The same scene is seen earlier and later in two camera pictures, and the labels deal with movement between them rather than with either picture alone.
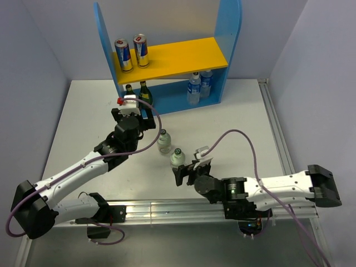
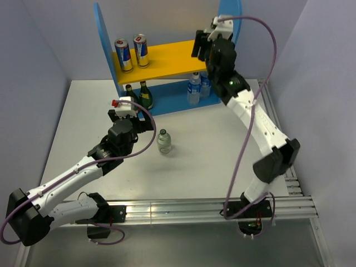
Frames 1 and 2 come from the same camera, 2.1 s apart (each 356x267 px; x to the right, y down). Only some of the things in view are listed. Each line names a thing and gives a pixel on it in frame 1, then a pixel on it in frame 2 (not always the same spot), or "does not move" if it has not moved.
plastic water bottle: (206, 81) does not move
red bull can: (123, 52) does not move
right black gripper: (182, 171) -> (201, 40)
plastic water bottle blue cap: (193, 89) does not move
